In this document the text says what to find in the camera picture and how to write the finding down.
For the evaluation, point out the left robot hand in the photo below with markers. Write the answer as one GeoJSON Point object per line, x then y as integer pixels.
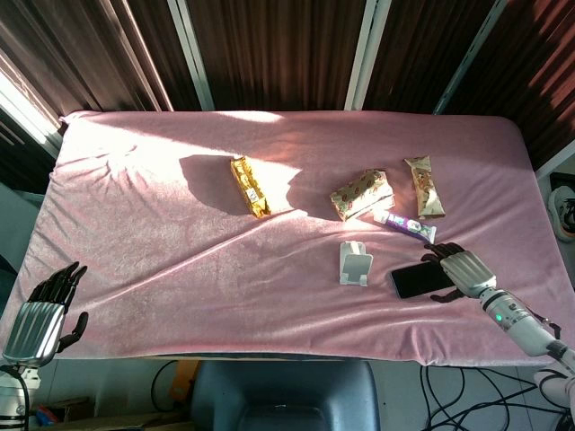
{"type": "Point", "coordinates": [36, 325]}

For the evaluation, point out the purple white tube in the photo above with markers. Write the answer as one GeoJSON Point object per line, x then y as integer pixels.
{"type": "Point", "coordinates": [406, 226]}

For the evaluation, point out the white sneaker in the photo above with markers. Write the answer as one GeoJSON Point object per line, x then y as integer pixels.
{"type": "Point", "coordinates": [562, 214]}

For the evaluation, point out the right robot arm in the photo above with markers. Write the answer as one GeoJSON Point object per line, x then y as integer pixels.
{"type": "Point", "coordinates": [525, 328]}

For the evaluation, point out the black smartphone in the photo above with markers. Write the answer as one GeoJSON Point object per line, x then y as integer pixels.
{"type": "Point", "coordinates": [420, 279]}

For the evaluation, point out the grey chair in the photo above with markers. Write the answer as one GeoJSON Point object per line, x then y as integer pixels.
{"type": "Point", "coordinates": [285, 397]}

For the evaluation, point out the pink table cloth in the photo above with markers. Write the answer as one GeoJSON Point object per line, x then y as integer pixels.
{"type": "Point", "coordinates": [278, 242]}

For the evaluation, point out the white phone stand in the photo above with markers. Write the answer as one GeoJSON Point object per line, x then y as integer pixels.
{"type": "Point", "coordinates": [355, 262]}

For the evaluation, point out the cardboard box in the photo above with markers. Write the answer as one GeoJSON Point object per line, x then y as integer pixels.
{"type": "Point", "coordinates": [72, 410]}

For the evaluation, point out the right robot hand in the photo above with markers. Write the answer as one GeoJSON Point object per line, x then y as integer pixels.
{"type": "Point", "coordinates": [467, 269]}

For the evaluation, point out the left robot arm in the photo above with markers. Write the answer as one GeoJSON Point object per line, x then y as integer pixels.
{"type": "Point", "coordinates": [13, 395]}

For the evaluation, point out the gold snack bar wrapper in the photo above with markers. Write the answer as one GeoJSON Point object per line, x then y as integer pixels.
{"type": "Point", "coordinates": [250, 186]}

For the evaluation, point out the beige red-printed snack pack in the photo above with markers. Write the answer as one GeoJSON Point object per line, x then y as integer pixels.
{"type": "Point", "coordinates": [361, 194]}

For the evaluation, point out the cream snack bar wrapper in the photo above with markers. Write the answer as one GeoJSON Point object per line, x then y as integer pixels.
{"type": "Point", "coordinates": [424, 186]}

